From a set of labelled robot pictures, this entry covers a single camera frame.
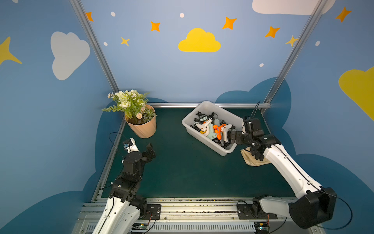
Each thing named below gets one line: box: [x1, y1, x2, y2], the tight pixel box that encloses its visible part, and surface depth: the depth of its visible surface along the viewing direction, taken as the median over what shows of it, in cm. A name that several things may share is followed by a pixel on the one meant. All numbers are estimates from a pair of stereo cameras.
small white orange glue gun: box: [196, 117, 213, 135], surface depth 103 cm
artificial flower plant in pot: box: [101, 89, 158, 138], surface depth 88 cm
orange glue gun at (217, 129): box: [213, 123, 227, 140], surface depth 100 cm
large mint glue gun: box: [206, 118, 220, 140], surface depth 100 cm
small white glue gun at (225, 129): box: [220, 123, 233, 143], surface depth 100 cm
